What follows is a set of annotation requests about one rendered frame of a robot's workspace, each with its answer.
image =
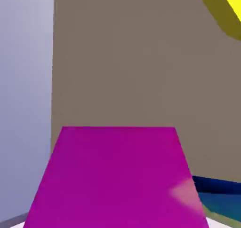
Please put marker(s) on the small magenta cube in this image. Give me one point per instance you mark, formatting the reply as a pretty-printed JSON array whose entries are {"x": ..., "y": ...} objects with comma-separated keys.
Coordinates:
[{"x": 116, "y": 179}]

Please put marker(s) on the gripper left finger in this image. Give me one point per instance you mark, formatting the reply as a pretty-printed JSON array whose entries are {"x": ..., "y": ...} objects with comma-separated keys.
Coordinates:
[{"x": 13, "y": 223}]

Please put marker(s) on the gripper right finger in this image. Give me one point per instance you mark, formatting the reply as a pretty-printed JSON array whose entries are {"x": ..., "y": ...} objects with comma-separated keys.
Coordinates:
[{"x": 224, "y": 223}]

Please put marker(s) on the large yellow box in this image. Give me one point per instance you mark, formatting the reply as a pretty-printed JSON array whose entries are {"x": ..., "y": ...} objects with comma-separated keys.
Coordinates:
[{"x": 224, "y": 9}]

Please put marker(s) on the large blue box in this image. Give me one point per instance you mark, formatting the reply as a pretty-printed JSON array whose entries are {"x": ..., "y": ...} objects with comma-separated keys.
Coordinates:
[{"x": 222, "y": 198}]

